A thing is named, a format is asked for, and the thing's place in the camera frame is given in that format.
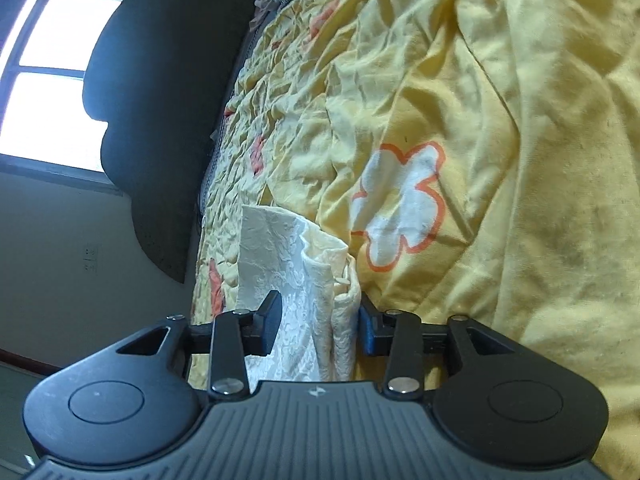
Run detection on white textured pants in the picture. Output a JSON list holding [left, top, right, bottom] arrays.
[[235, 206, 361, 389]]

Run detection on yellow carrot print quilt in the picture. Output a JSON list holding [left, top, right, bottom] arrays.
[[192, 0, 639, 479]]

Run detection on dark scalloped headboard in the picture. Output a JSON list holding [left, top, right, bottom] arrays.
[[82, 0, 254, 283]]

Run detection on bright window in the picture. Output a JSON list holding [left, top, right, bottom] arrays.
[[1, 0, 122, 194]]

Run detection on grey quilted mattress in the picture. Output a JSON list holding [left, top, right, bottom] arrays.
[[198, 11, 277, 216]]

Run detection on white wall socket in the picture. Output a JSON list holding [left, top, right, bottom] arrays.
[[82, 244, 99, 274]]

